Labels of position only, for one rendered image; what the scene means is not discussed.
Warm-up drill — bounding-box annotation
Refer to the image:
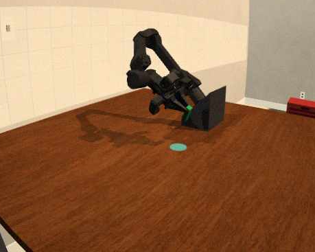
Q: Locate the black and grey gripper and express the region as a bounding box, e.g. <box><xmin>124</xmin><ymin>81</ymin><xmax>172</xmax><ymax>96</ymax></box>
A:
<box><xmin>149</xmin><ymin>76</ymin><xmax>192</xmax><ymax>115</ymax></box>

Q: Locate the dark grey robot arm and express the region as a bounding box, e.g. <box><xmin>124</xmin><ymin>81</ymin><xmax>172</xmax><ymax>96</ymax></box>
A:
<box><xmin>126</xmin><ymin>28</ymin><xmax>206</xmax><ymax>105</ymax></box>

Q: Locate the green rectangular post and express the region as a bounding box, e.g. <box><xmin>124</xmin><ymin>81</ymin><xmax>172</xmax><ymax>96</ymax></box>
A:
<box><xmin>182</xmin><ymin>106</ymin><xmax>192</xmax><ymax>122</ymax></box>

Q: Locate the cyan circle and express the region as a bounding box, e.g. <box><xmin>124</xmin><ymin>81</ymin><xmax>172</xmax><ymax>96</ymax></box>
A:
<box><xmin>170</xmin><ymin>144</ymin><xmax>187</xmax><ymax>151</ymax></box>

